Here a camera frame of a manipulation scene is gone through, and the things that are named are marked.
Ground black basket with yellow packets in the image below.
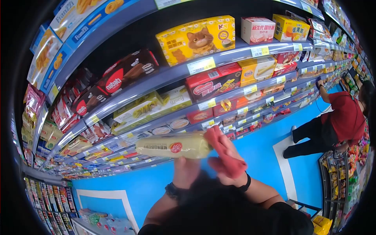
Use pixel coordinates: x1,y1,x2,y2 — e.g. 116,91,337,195
286,199,334,235

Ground full shop shelf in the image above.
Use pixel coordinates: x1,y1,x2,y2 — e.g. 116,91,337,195
10,0,375,180

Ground person's body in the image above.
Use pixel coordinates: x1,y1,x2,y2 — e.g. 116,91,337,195
137,201,315,235

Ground person's right fingers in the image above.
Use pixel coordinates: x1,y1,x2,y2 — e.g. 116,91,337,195
218,133,245,165

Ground full end wall shelf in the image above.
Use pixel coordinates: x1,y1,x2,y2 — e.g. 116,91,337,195
23,176,79,235

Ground low table with packets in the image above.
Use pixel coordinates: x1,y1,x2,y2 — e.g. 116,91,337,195
71,208,136,235

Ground person's right hand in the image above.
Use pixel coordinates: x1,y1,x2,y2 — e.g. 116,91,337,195
207,133,249,187

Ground person's left hand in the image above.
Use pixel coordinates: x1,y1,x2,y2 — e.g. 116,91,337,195
173,156,201,189

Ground person's right thumb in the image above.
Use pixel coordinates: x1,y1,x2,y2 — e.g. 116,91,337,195
207,158,227,174

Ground black wrist band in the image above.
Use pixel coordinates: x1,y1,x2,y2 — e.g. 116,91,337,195
165,182,184,201
235,173,252,193

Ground full low snack shelf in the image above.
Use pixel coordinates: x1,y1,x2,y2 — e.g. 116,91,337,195
318,117,374,234

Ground red cloth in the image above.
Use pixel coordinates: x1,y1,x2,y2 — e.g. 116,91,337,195
203,126,248,180

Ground pale yellow snack packet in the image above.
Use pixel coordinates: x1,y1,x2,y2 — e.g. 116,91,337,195
135,131,213,160

